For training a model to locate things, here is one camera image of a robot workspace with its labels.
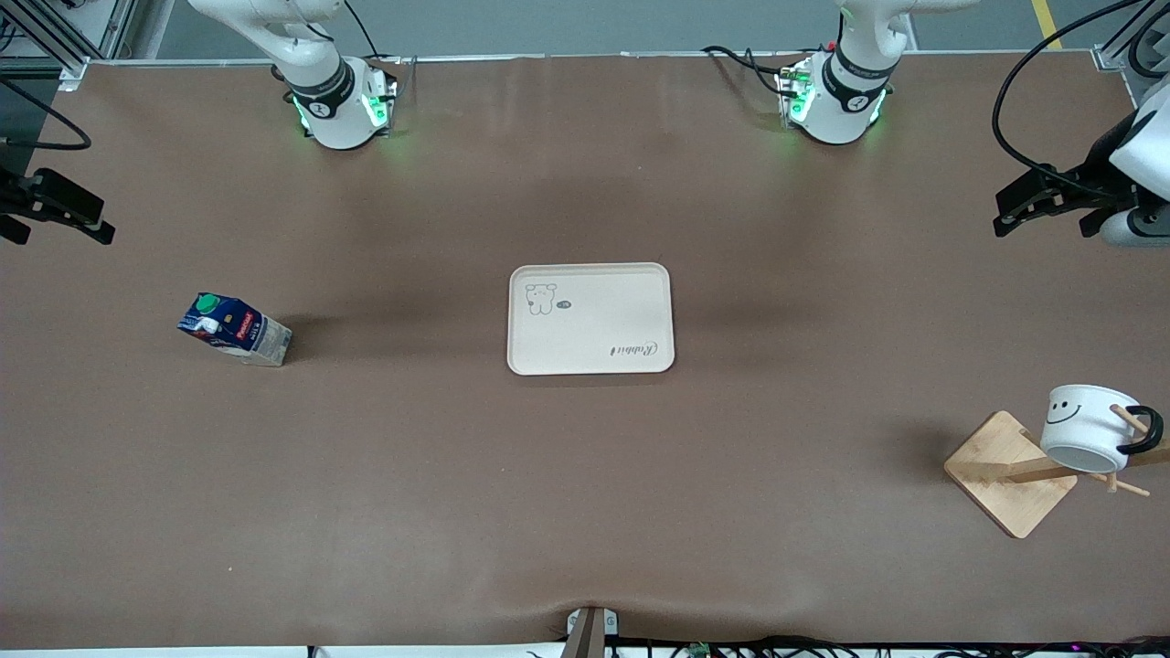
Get black base power cable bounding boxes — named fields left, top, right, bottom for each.
left=702, top=46, right=792, bottom=101

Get blue milk carton green cap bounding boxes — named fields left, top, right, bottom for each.
left=177, top=292, right=293, bottom=368

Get white smiley mug black handle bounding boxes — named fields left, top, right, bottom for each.
left=1040, top=384, right=1165, bottom=474

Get beige rectangular tray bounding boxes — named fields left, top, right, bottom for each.
left=507, top=263, right=676, bottom=377

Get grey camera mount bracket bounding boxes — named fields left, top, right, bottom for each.
left=564, top=606, right=620, bottom=658

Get wooden mug stand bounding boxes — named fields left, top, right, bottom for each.
left=943, top=402, right=1170, bottom=540

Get aluminium frame with diagonal bars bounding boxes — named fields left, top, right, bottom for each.
left=0, top=0, right=175, bottom=92

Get silver table edge rail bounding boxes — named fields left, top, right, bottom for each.
left=55, top=50, right=1098, bottom=67

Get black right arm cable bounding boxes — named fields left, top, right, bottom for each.
left=0, top=78, right=92, bottom=152

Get aluminium frame corner post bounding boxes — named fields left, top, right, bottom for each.
left=1092, top=0, right=1170, bottom=101

